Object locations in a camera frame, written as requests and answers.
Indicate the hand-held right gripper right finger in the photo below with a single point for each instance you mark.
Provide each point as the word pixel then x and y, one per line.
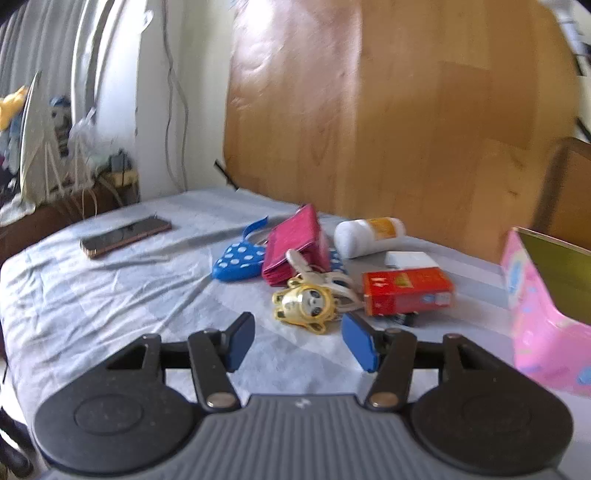
pixel 358 344

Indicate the white power adapter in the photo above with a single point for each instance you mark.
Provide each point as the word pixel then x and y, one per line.
pixel 411 260

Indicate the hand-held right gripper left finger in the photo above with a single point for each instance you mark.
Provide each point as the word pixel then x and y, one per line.
pixel 240 344

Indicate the red cardboard box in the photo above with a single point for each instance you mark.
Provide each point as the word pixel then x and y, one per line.
pixel 406 290

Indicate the clear plastic bag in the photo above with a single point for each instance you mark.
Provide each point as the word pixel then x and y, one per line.
pixel 82 131

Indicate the black tape strip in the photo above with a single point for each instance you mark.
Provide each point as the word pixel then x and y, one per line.
pixel 226 176

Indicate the blue polka dot pouch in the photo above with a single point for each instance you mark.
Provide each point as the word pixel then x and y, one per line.
pixel 338 264
pixel 238 264

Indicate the white flat board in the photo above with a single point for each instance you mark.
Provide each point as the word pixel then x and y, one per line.
pixel 31 143

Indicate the magenta wallet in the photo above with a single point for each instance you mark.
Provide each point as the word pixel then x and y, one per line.
pixel 298 244

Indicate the pink printed box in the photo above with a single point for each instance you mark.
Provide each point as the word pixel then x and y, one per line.
pixel 535 323

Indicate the dark brown side table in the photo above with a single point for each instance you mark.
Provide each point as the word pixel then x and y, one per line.
pixel 55 214

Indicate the blue and white toy figure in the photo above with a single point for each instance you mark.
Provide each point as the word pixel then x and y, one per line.
pixel 60 117

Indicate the grey striped bed sheet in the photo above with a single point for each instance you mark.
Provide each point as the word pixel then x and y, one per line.
pixel 138 295

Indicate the wood grain panel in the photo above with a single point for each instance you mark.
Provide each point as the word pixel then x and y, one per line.
pixel 392 115

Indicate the smartphone in clear case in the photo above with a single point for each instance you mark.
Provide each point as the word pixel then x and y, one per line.
pixel 124 236

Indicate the white lidded jar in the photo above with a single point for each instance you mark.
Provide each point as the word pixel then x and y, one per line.
pixel 364 237

